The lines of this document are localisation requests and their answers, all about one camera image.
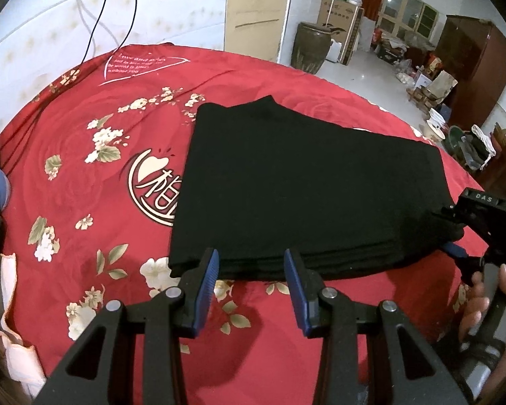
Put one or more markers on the brown cardboard panel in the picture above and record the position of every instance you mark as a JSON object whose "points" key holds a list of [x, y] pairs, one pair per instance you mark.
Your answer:
{"points": [[257, 12]]}

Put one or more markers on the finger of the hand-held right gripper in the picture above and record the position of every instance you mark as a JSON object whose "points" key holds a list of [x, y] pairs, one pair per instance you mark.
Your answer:
{"points": [[447, 215], [455, 250]]}

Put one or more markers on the stack of white bowls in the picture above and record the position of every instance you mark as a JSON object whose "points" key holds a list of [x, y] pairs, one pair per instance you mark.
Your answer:
{"points": [[438, 117]]}

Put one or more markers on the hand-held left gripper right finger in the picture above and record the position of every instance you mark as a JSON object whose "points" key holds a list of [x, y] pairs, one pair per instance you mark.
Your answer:
{"points": [[299, 291]]}

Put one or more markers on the pink white cloth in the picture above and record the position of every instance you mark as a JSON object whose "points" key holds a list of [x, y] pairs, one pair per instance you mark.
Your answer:
{"points": [[19, 358]]}

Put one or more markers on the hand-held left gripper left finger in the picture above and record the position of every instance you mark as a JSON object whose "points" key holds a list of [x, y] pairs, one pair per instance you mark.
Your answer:
{"points": [[202, 291]]}

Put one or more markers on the dark green basin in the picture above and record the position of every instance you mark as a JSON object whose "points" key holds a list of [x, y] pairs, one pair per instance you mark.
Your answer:
{"points": [[457, 140]]}

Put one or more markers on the black pants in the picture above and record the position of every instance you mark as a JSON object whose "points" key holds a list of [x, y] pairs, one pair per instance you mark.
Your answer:
{"points": [[312, 194]]}

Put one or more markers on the white patterned bowl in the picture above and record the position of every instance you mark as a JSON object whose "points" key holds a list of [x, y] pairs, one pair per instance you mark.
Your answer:
{"points": [[434, 130]]}

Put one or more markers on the white leaning board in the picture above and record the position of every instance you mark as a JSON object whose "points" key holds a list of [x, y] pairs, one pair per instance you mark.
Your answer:
{"points": [[366, 33]]}

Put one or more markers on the dark wooden cabinet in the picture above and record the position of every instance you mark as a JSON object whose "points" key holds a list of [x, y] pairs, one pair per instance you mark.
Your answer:
{"points": [[476, 67]]}

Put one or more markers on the red floral blanket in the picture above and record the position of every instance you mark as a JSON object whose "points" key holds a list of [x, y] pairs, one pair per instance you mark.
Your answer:
{"points": [[88, 177]]}

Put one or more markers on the brown ceramic jar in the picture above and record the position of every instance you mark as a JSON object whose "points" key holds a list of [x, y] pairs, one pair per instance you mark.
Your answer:
{"points": [[310, 48]]}

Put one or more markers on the window with wooden frame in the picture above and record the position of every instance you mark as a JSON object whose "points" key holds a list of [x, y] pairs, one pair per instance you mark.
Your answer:
{"points": [[409, 10]]}

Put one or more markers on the large cardboard box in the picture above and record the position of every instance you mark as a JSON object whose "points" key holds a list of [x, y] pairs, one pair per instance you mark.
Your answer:
{"points": [[339, 21]]}

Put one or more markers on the white plastic jug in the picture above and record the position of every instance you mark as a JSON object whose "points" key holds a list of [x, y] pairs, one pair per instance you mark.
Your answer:
{"points": [[333, 52]]}

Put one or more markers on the brown cardboard piece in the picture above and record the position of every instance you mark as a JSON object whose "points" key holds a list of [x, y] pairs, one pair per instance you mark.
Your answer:
{"points": [[445, 84]]}

